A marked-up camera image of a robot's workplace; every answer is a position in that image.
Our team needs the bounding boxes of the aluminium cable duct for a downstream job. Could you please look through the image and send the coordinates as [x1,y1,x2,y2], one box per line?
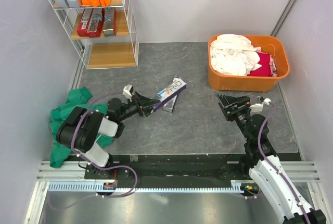
[48,181,247,194]

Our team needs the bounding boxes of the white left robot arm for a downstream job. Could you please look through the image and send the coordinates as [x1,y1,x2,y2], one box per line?
[56,92,160,179]

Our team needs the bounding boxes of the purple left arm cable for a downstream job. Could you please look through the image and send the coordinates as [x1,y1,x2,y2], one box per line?
[70,92,137,183]

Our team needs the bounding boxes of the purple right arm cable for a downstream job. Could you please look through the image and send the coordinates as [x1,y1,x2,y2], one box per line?
[257,101,312,224]

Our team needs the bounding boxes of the red silver r&o box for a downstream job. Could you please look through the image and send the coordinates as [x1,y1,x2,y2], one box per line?
[87,8,104,38]
[103,7,117,37]

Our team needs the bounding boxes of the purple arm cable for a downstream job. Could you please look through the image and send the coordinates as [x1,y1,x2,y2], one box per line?
[257,101,312,224]
[70,92,137,183]

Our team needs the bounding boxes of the red cloth in basin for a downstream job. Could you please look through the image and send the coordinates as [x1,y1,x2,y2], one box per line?
[247,52,277,77]

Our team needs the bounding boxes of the orange plastic basin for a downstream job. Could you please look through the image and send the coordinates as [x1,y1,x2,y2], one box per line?
[207,35,290,92]

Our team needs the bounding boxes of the red silver R&O box front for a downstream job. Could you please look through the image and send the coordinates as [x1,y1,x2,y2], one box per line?
[87,8,104,38]

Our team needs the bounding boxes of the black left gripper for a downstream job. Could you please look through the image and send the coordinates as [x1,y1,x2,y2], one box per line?
[118,91,160,121]

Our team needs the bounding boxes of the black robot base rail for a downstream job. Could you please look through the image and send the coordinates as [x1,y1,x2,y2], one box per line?
[84,154,263,189]

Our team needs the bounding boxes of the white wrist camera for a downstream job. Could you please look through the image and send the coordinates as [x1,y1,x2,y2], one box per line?
[122,84,134,101]
[250,96,272,113]

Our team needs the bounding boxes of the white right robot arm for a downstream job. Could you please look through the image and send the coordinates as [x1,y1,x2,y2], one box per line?
[217,94,327,223]

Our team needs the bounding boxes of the white wire wooden shelf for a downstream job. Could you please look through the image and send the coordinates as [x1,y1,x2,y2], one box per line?
[48,0,139,69]

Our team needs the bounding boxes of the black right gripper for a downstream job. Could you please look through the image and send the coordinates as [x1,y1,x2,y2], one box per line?
[215,93,251,141]

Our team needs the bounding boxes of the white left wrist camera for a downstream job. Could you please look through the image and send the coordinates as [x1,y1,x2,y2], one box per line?
[122,84,134,101]

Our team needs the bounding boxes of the purple silver R&O box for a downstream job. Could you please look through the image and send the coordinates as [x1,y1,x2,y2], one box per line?
[163,95,178,113]

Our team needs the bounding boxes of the red barcode toothpaste box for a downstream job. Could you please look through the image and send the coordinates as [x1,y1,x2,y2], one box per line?
[76,8,92,37]

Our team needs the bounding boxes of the purple silver toothpaste box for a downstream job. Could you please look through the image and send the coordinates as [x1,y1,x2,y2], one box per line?
[152,77,187,112]

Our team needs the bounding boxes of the green cloth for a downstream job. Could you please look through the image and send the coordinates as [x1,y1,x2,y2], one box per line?
[49,86,115,169]

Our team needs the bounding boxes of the white cloth in basin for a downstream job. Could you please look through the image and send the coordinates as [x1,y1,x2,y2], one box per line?
[210,34,262,76]

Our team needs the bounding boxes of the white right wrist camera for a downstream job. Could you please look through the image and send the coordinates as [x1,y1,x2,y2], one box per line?
[250,96,272,113]

